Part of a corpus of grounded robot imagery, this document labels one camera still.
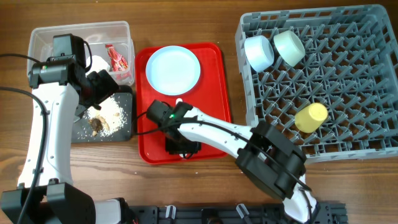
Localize green bowl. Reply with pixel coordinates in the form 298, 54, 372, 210
274, 30, 305, 67

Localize red plastic tray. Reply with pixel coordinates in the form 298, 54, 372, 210
135, 42, 231, 165

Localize clear plastic bin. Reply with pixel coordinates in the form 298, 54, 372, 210
28, 21, 135, 86

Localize light blue bowl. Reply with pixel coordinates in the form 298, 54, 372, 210
244, 35, 274, 72

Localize rice and food scraps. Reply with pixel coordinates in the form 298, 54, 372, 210
83, 96, 127, 137

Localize crumpled white tissue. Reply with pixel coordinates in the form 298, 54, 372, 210
86, 55, 111, 75

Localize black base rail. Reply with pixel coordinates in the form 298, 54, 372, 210
130, 202, 348, 224

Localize black tray bin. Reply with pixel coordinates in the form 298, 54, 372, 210
72, 85, 135, 143

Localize light blue plate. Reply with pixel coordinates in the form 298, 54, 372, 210
146, 45, 201, 96

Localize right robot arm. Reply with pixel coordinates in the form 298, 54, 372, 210
146, 100, 317, 223

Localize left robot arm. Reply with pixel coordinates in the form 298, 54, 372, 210
1, 34, 137, 223

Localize red snack wrapper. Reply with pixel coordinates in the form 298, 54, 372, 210
105, 44, 131, 80

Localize yellow cup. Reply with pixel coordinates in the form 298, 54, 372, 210
295, 103, 328, 133

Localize grey dishwasher rack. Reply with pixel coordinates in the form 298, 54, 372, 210
235, 4, 397, 163

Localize pink plastic fork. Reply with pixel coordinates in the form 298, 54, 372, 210
175, 98, 183, 105

